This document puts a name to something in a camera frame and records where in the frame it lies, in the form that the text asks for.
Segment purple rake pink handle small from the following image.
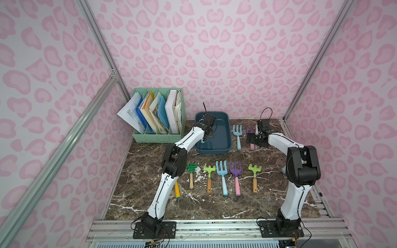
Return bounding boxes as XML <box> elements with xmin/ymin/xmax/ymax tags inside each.
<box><xmin>246</xmin><ymin>126</ymin><xmax>256</xmax><ymax>150</ymax></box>

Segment light blue rake white handle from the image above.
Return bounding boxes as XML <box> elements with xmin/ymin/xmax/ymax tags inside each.
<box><xmin>233</xmin><ymin>125</ymin><xmax>243</xmax><ymax>150</ymax></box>

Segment dark green rake wooden handle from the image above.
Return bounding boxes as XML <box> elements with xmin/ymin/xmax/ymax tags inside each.
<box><xmin>186</xmin><ymin>162</ymin><xmax>198</xmax><ymax>189</ymax></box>

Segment lime rake orange handle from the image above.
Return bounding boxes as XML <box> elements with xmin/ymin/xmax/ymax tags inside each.
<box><xmin>203</xmin><ymin>165</ymin><xmax>216</xmax><ymax>194</ymax></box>

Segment light blue rake mint handle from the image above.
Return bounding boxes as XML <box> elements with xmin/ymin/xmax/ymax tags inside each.
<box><xmin>216</xmin><ymin>160</ymin><xmax>228</xmax><ymax>196</ymax></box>

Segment blue rake yellow handle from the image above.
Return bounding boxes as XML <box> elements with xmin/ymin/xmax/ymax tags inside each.
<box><xmin>174</xmin><ymin>181</ymin><xmax>181</xmax><ymax>199</ymax></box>

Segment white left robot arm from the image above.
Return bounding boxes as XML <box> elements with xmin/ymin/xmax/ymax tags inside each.
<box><xmin>141</xmin><ymin>113</ymin><xmax>216</xmax><ymax>234</ymax></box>

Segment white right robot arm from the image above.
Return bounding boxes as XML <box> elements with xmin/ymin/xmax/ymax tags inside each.
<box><xmin>247</xmin><ymin>119</ymin><xmax>321</xmax><ymax>236</ymax></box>

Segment dark teal storage box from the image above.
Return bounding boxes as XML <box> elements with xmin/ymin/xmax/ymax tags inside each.
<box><xmin>194</xmin><ymin>112</ymin><xmax>232</xmax><ymax>155</ymax></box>

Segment white thick book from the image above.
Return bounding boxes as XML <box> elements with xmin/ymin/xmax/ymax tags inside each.
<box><xmin>165</xmin><ymin>89</ymin><xmax>181</xmax><ymax>134</ymax></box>

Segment teal book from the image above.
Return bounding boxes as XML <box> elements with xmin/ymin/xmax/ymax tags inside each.
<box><xmin>149</xmin><ymin>92</ymin><xmax>170</xmax><ymax>134</ymax></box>

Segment green file organizer crate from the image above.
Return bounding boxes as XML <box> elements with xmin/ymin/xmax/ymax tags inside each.
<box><xmin>131</xmin><ymin>88</ymin><xmax>186</xmax><ymax>143</ymax></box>

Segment blue folder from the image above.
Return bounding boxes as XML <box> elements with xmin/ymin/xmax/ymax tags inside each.
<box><xmin>135</xmin><ymin>98</ymin><xmax>154</xmax><ymax>134</ymax></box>

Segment orange book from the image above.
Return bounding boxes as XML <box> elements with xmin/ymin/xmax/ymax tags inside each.
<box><xmin>139</xmin><ymin>91</ymin><xmax>158</xmax><ymax>134</ymax></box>

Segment white paper sheets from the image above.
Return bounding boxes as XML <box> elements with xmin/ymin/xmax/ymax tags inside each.
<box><xmin>117</xmin><ymin>92</ymin><xmax>145</xmax><ymax>133</ymax></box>

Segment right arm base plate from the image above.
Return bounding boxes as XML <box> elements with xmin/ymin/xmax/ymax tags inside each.
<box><xmin>257</xmin><ymin>219</ymin><xmax>305</xmax><ymax>239</ymax></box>

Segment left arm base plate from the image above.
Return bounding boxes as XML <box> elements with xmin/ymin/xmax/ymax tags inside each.
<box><xmin>133</xmin><ymin>221</ymin><xmax>177</xmax><ymax>239</ymax></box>

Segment aluminium front rail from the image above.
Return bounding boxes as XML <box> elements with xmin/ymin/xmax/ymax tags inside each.
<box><xmin>83</xmin><ymin>218</ymin><xmax>356</xmax><ymax>248</ymax></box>

